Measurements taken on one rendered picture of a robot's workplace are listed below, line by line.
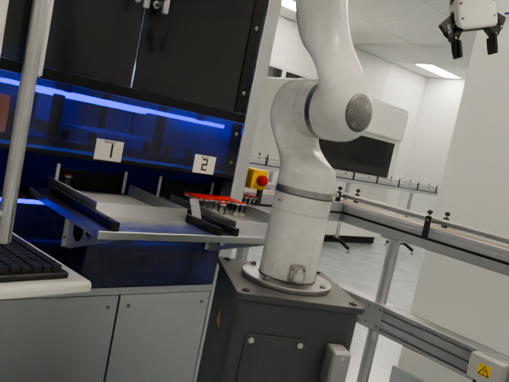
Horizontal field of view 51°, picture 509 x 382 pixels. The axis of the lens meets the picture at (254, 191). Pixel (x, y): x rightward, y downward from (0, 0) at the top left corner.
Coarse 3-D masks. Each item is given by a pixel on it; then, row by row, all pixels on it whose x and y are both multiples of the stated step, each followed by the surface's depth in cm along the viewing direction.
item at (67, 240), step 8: (64, 224) 149; (72, 224) 149; (64, 232) 150; (72, 232) 149; (64, 240) 150; (72, 240) 148; (80, 240) 143; (88, 240) 140; (96, 240) 136; (104, 240) 133; (112, 240) 129
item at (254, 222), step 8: (176, 200) 163; (184, 200) 160; (200, 208) 153; (248, 208) 176; (256, 208) 173; (216, 216) 147; (224, 216) 144; (232, 216) 169; (248, 216) 176; (256, 216) 173; (264, 216) 170; (232, 224) 142; (240, 224) 141; (248, 224) 143; (256, 224) 145; (264, 224) 147; (240, 232) 142; (248, 232) 144; (256, 232) 146; (264, 232) 148
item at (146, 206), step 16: (48, 176) 152; (80, 192) 156; (96, 192) 162; (128, 192) 169; (144, 192) 161; (96, 208) 127; (112, 208) 130; (128, 208) 132; (144, 208) 135; (160, 208) 138; (176, 208) 142
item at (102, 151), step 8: (96, 144) 151; (104, 144) 152; (120, 144) 156; (96, 152) 151; (104, 152) 153; (112, 152) 154; (120, 152) 156; (104, 160) 153; (112, 160) 155; (120, 160) 157
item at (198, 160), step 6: (198, 156) 174; (204, 156) 175; (210, 156) 177; (198, 162) 174; (204, 162) 176; (210, 162) 177; (192, 168) 173; (198, 168) 175; (204, 168) 176; (210, 168) 178
